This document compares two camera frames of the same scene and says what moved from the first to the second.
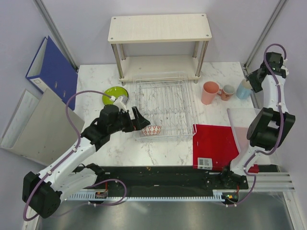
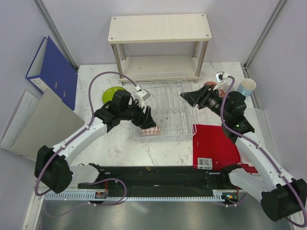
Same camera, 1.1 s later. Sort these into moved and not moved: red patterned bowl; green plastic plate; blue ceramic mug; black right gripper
Moved: black right gripper
Not moved: blue ceramic mug; green plastic plate; red patterned bowl
